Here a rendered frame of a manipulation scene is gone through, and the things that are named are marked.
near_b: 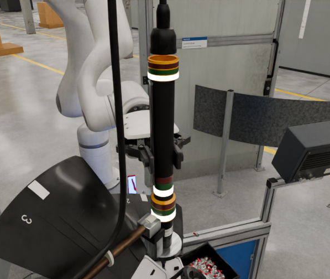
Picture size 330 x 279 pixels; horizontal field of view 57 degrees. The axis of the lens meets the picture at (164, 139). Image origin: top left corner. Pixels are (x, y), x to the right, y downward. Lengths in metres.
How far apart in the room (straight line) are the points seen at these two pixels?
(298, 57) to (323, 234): 4.70
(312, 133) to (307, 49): 5.62
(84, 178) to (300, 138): 0.78
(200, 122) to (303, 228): 1.16
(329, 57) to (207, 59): 4.39
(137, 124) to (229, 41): 2.03
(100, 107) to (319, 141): 0.76
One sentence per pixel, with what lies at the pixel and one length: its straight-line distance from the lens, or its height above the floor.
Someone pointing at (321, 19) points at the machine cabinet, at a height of 1.02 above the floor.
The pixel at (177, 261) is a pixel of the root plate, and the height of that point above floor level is 1.18.
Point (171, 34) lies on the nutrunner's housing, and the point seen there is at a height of 1.66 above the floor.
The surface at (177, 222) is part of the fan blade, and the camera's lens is 0.80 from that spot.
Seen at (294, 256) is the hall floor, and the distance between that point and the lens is 2.44.
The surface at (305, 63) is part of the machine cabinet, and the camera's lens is 6.79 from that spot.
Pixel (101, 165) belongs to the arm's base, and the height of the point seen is 1.07.
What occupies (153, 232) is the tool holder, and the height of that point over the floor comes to 1.34.
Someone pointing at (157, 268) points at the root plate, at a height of 1.26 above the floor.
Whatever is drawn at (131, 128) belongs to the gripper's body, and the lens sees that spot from 0.54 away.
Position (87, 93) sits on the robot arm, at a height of 1.50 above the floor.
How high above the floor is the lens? 1.72
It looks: 28 degrees down
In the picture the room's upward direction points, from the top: straight up
